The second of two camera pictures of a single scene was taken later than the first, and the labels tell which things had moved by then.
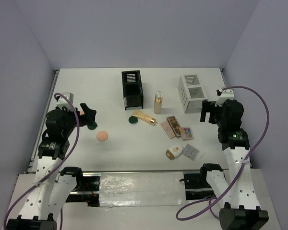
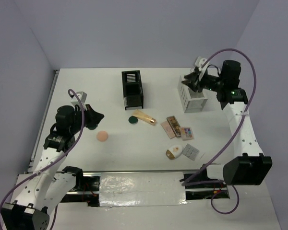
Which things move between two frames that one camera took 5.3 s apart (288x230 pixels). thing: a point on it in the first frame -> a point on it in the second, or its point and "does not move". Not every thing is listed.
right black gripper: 209,107 -> 194,76
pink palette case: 168,130 does not move
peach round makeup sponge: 102,136 does not move
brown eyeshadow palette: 175,125 does not move
